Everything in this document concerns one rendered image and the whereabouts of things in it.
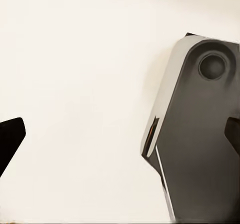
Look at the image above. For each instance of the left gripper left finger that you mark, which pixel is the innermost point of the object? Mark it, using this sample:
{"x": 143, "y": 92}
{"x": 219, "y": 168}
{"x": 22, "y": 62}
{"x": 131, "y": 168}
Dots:
{"x": 12, "y": 134}

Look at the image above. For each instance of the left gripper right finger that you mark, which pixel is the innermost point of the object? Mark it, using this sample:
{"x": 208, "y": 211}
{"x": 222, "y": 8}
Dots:
{"x": 232, "y": 133}

